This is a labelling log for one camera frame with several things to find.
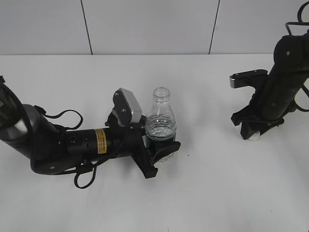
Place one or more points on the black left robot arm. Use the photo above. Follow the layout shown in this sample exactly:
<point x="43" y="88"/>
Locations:
<point x="56" y="150"/>

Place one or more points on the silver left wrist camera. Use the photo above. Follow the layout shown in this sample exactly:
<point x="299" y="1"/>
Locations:
<point x="126" y="107"/>

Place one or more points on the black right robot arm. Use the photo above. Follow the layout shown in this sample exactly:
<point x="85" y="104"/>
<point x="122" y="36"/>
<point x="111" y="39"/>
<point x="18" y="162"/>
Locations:
<point x="275" y="91"/>

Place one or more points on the clear cestbon water bottle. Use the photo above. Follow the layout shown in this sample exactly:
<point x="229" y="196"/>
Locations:
<point x="160" y="122"/>

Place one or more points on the white green bottle cap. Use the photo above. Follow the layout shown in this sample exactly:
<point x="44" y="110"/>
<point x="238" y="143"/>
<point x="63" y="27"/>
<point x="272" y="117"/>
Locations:
<point x="255" y="136"/>

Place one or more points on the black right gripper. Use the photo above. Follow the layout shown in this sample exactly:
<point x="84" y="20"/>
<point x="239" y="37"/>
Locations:
<point x="252" y="123"/>

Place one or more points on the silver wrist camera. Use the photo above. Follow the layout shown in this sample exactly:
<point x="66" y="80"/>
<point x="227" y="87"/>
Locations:
<point x="126" y="107"/>
<point x="254" y="78"/>

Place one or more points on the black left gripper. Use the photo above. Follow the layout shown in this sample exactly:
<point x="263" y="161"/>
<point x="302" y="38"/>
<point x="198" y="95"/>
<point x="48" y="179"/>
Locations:
<point x="127" y="141"/>

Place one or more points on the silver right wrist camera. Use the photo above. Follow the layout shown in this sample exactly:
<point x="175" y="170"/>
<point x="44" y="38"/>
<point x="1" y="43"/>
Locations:
<point x="254" y="78"/>

